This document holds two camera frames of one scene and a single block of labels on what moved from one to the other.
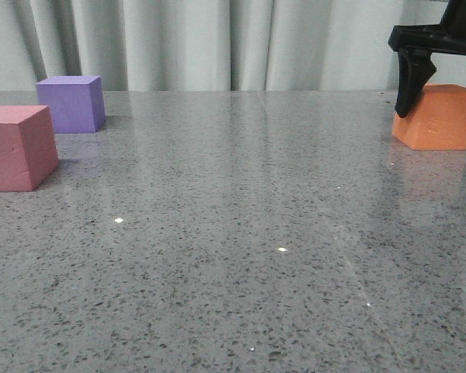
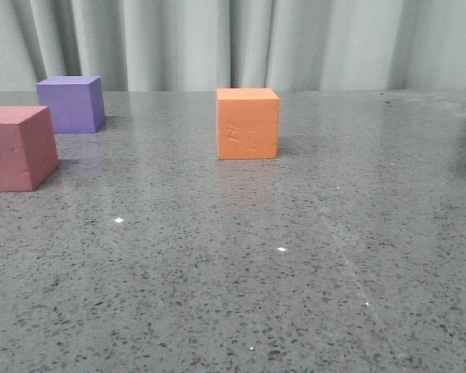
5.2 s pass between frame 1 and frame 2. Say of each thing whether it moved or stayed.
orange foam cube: moved
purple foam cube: stayed
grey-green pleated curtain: stayed
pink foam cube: stayed
